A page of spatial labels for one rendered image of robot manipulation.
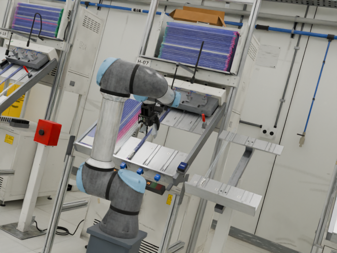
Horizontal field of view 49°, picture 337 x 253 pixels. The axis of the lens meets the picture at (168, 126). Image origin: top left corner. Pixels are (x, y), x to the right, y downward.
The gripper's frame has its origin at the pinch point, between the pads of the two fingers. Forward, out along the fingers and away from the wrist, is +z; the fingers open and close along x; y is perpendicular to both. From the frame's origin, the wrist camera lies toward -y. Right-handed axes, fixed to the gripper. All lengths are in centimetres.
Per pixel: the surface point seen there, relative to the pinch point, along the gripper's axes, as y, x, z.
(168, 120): -32.1, -6.7, 6.4
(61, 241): 17, -60, 93
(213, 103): -49, 16, -4
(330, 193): -42, 93, 30
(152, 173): 8.4, 6.3, 18.3
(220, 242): 13, 51, 41
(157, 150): -6.7, 0.7, 13.1
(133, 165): 8.8, -5.9, 17.1
